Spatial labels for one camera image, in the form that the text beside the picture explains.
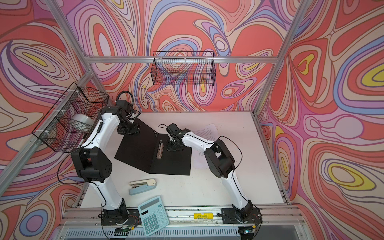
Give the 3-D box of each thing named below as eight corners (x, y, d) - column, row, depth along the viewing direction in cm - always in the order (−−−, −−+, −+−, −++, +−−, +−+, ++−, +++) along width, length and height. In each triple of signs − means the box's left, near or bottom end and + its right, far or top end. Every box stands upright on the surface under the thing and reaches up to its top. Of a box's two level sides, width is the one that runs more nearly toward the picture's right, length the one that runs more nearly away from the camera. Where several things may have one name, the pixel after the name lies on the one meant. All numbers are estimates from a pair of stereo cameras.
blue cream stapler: (130, 195, 81) (129, 194, 79) (130, 184, 85) (129, 182, 83) (157, 188, 84) (156, 187, 81) (156, 177, 88) (155, 175, 85)
